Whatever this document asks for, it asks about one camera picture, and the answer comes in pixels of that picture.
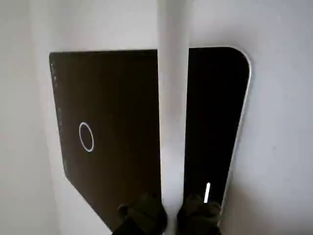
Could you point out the white stylus pen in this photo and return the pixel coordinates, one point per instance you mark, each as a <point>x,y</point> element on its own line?
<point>172,73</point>

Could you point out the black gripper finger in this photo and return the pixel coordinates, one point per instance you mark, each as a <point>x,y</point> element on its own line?
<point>198,215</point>
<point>144,215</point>

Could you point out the black screen silver tablet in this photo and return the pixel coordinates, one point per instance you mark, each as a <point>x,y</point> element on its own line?
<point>110,98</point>

